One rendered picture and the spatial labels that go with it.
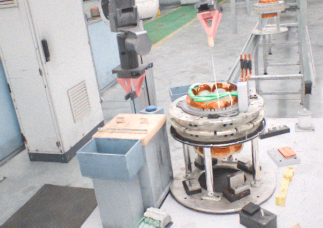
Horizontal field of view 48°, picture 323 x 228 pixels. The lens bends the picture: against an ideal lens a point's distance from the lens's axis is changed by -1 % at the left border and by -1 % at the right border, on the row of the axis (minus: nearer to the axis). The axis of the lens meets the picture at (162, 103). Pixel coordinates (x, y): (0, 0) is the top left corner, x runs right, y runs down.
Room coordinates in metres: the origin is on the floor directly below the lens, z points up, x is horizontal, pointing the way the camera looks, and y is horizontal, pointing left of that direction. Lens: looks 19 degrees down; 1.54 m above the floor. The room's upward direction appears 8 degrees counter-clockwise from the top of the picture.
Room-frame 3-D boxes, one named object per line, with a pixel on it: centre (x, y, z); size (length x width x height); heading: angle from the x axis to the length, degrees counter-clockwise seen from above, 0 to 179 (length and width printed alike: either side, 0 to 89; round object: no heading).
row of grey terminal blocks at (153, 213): (1.00, 0.07, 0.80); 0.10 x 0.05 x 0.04; 53
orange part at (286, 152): (1.30, -0.47, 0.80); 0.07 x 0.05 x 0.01; 4
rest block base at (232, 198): (1.06, -0.21, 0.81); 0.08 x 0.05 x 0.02; 113
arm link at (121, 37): (1.12, 0.08, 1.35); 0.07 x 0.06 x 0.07; 32
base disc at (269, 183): (1.18, -0.18, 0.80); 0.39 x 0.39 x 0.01
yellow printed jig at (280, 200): (1.09, -0.39, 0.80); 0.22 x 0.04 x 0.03; 152
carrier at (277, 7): (3.98, -1.26, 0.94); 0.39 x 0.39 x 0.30
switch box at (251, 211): (0.92, -0.24, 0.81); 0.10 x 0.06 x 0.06; 36
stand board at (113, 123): (1.16, 0.12, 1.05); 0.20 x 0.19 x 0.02; 157
